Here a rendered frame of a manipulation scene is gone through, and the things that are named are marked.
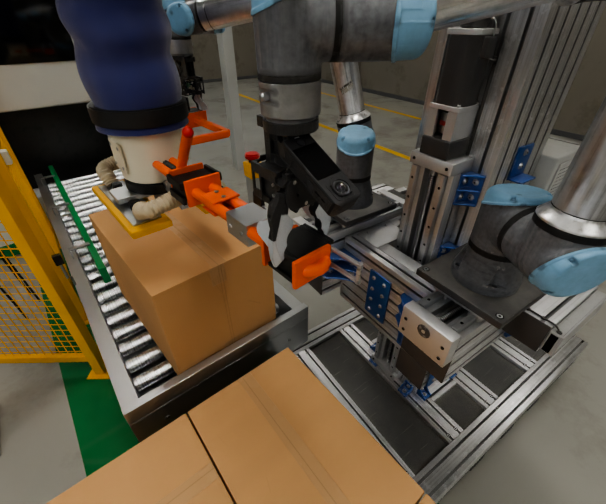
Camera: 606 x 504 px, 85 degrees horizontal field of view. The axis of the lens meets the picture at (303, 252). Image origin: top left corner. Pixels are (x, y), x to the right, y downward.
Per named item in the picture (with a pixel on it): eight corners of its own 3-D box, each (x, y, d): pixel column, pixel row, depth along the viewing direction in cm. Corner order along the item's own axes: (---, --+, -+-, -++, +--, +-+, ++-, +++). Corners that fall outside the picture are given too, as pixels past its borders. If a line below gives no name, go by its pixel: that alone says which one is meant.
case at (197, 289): (122, 293, 146) (87, 214, 123) (203, 257, 168) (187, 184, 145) (183, 384, 110) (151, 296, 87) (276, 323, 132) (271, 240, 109)
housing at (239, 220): (226, 232, 63) (223, 212, 60) (255, 221, 66) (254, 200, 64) (246, 248, 58) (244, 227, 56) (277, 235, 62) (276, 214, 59)
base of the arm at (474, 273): (474, 250, 88) (486, 218, 82) (531, 281, 78) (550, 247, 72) (437, 270, 81) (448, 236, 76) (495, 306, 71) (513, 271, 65)
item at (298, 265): (261, 264, 54) (260, 239, 51) (295, 247, 58) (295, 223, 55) (295, 290, 49) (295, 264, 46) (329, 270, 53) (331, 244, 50)
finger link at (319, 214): (315, 221, 59) (299, 182, 52) (338, 234, 56) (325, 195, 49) (303, 232, 58) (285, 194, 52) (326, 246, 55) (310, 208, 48)
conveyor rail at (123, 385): (44, 198, 254) (33, 175, 243) (52, 196, 257) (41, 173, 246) (139, 441, 109) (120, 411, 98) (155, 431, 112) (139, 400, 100)
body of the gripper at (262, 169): (291, 184, 54) (289, 105, 47) (328, 203, 48) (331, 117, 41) (252, 198, 50) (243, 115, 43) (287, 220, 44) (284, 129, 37)
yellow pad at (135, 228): (93, 192, 98) (86, 177, 96) (127, 183, 104) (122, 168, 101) (133, 240, 78) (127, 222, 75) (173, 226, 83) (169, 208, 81)
